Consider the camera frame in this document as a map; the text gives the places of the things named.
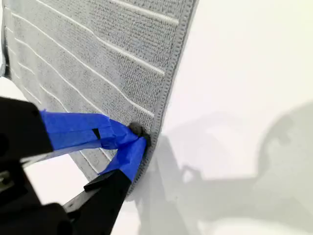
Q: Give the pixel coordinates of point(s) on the grey striped towel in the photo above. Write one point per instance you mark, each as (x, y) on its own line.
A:
(97, 61)

